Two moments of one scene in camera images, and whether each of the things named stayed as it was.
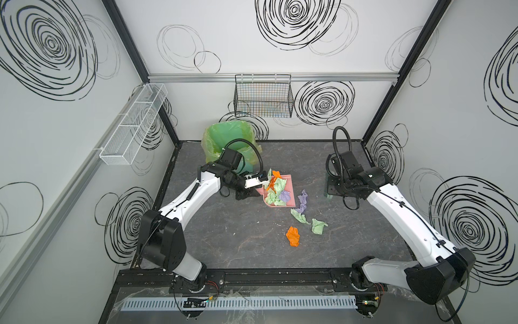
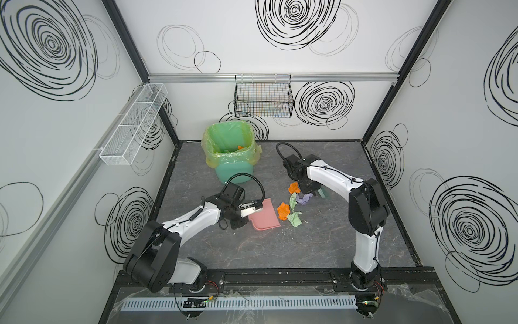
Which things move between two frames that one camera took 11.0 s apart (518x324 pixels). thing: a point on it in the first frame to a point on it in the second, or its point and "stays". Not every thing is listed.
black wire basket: x=263 y=95 stays
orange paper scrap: x=293 y=236 to x=283 y=210
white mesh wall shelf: x=134 y=123 stays
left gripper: x=244 y=190 to x=237 y=214
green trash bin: x=237 y=136 stays
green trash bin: x=235 y=136 stays
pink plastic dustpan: x=289 y=203 to x=266 y=219
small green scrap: x=300 y=217 to x=293 y=200
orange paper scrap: x=275 y=174 to x=293 y=188
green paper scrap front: x=318 y=226 to x=295 y=219
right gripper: x=334 y=188 to x=309 y=185
